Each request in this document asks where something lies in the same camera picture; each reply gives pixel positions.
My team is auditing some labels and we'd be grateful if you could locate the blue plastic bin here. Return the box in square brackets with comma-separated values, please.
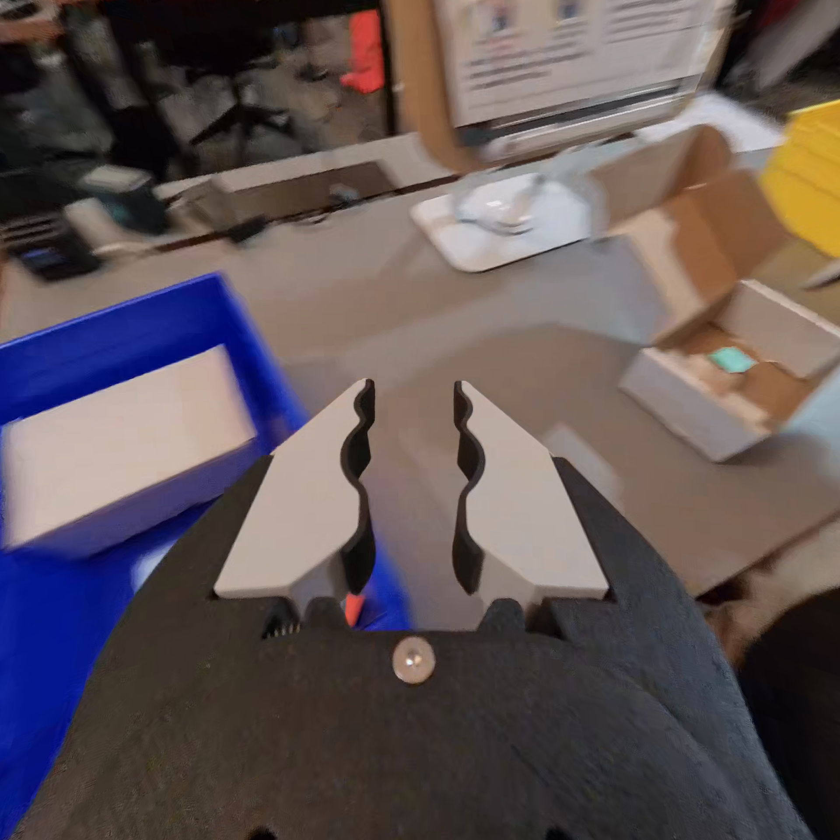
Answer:
[0, 272, 411, 840]

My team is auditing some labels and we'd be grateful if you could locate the black office chair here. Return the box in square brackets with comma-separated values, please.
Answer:
[151, 0, 296, 148]

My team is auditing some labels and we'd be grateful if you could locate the orange cone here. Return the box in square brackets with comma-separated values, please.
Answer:
[341, 10, 385, 93]

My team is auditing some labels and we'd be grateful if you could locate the yellow plastic bin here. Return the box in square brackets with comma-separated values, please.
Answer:
[761, 98, 840, 260]

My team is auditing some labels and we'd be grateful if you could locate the person's dark clothing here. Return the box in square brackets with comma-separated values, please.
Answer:
[738, 591, 840, 840]

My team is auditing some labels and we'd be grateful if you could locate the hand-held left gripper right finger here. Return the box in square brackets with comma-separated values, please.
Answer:
[453, 381, 611, 611]

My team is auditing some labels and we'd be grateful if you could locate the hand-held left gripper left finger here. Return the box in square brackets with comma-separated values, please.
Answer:
[213, 378, 377, 601]

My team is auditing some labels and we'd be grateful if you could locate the black power adapter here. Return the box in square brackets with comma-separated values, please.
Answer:
[13, 226, 102, 283]

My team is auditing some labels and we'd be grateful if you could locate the white cardboard mailer box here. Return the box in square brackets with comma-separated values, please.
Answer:
[0, 344, 258, 559]
[591, 125, 840, 463]

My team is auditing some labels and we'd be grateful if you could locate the white instruction stand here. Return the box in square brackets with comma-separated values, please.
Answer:
[436, 0, 723, 126]

